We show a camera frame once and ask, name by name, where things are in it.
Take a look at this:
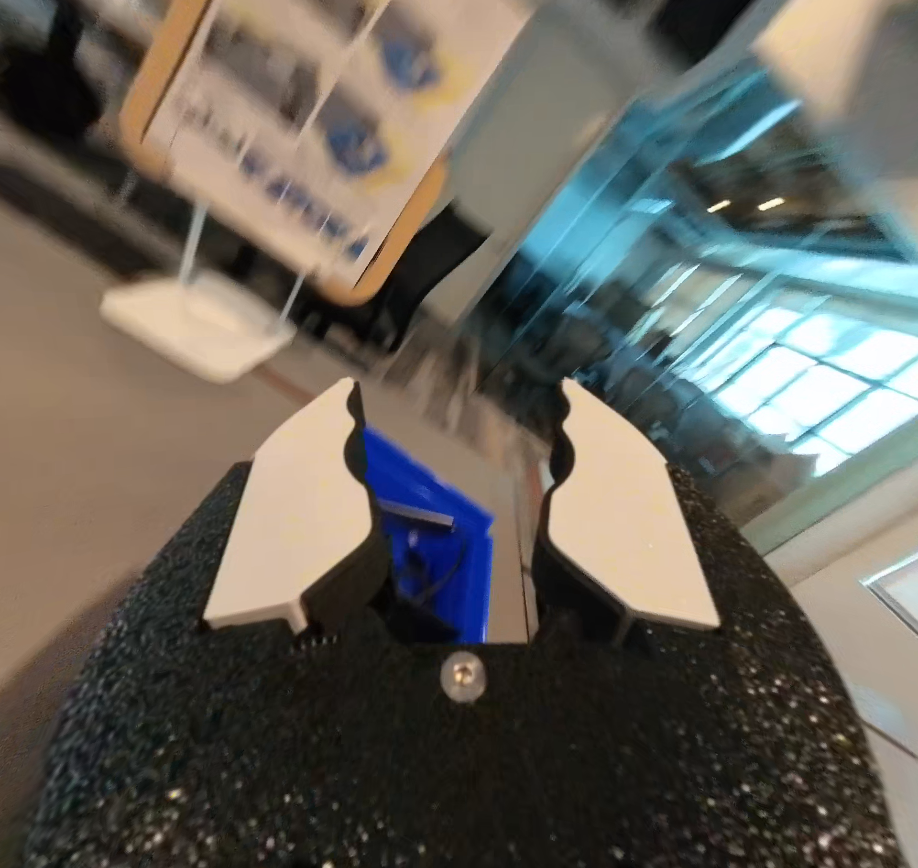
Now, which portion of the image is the blue plastic bin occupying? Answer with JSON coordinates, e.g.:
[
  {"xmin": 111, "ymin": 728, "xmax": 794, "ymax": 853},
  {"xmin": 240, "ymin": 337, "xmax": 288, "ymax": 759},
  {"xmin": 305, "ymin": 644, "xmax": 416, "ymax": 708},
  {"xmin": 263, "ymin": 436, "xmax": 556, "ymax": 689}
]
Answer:
[{"xmin": 362, "ymin": 427, "xmax": 496, "ymax": 644}]

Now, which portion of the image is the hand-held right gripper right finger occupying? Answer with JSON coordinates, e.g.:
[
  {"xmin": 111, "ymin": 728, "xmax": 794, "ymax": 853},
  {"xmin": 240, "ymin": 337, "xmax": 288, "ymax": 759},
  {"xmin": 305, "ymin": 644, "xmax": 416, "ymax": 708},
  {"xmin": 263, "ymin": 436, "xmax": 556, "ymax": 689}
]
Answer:
[{"xmin": 532, "ymin": 377, "xmax": 721, "ymax": 636}]

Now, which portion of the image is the grey usb hub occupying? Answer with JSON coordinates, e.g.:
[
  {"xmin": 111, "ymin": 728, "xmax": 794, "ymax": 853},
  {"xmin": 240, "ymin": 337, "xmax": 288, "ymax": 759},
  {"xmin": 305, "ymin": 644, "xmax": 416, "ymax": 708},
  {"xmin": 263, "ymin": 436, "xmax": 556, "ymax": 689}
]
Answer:
[{"xmin": 374, "ymin": 497, "xmax": 459, "ymax": 532}]

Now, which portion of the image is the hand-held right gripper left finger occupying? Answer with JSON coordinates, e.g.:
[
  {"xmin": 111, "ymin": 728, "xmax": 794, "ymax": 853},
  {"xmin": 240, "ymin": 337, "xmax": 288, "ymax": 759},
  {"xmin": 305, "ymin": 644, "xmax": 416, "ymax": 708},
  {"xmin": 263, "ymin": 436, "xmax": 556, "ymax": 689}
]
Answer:
[{"xmin": 203, "ymin": 377, "xmax": 392, "ymax": 636}]

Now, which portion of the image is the instruction board with white stand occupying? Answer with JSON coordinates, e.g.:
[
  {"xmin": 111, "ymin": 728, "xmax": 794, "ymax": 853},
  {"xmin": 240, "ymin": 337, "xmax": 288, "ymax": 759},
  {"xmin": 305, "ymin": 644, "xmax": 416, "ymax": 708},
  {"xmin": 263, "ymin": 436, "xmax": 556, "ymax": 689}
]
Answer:
[{"xmin": 100, "ymin": 0, "xmax": 535, "ymax": 386}]

